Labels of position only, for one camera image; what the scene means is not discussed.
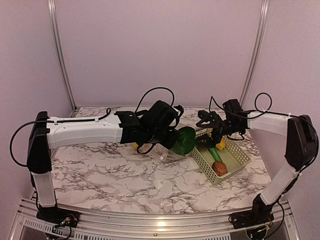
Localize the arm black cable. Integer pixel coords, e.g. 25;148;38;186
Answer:
9;86;176;168
208;92;291;141

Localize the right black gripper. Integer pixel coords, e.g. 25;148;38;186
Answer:
193;111;244;148

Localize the yellow lemon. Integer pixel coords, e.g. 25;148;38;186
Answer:
132;143;139;149
215;138;226;151

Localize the left aluminium frame post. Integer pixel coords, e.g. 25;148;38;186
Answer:
48;0;77;112

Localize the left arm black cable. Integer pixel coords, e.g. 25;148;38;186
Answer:
9;86;176;168

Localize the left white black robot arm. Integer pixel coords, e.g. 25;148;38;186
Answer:
27;107;183;223

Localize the brown bread bun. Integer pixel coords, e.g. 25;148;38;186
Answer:
212;161;228;177

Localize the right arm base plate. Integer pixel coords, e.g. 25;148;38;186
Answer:
228;210;275;229

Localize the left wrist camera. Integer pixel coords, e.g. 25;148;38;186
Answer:
143;100;184;130

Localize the green cucumber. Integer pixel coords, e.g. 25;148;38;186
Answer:
208;147;223;163

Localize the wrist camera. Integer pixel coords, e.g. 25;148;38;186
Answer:
196;110;222;129
143;100;184;130

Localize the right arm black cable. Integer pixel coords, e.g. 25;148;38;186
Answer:
208;92;291;141

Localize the front aluminium rail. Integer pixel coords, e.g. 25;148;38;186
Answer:
8;198;301;240

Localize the right aluminium frame post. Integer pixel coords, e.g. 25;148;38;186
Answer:
239;0;270;107

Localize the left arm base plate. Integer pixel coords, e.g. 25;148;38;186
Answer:
36;207;80;228

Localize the green white bok choy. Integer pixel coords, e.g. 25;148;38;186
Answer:
169;126;196;157

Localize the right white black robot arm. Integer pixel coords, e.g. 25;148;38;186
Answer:
196;99;320;228

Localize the beige perforated plastic basket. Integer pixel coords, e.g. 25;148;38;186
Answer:
191;136;252;186

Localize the aluminium frame post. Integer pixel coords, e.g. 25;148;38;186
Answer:
239;0;270;107
48;0;77;112

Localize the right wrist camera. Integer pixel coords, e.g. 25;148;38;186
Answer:
196;110;222;129

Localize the clear zip top bag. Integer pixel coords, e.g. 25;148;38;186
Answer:
134;122;198;163

